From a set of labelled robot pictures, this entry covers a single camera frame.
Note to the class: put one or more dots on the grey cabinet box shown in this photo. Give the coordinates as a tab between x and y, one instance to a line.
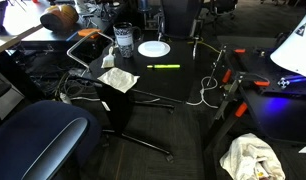
6	101

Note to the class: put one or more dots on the light wooden desk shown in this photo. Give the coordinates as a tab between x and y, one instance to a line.
13	23

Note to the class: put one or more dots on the flat orange tool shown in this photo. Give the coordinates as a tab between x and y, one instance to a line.
88	32

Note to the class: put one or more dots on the black robot mount stand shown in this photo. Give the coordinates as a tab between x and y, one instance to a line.
279	116

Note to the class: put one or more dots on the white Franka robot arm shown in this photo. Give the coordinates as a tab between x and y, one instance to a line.
294	50

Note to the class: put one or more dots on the crumpled white napkin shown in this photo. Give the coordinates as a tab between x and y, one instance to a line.
119	79

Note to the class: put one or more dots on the white round plate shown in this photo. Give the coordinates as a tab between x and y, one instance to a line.
154	49

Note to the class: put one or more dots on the thin metal rod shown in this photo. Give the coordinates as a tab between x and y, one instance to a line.
215	66

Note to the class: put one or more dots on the black mug with white pattern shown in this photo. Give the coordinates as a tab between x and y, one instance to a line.
125	41

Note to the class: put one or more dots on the black high-back office chair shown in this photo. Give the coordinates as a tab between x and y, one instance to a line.
179	16

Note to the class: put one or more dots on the black office desk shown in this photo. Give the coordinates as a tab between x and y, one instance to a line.
39	37

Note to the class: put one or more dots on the navy office chair mesh back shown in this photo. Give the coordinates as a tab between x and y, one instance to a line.
29	136

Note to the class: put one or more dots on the black table pedestal base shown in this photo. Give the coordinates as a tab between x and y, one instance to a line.
118	106

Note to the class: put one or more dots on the yellow-green marker pen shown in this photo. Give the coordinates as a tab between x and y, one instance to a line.
163	66

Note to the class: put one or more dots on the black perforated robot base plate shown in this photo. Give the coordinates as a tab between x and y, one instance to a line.
253	65

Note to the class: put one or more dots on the white power strip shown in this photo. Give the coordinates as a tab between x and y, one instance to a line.
65	98

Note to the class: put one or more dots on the cream cloth heap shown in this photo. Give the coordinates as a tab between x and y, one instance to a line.
248	155

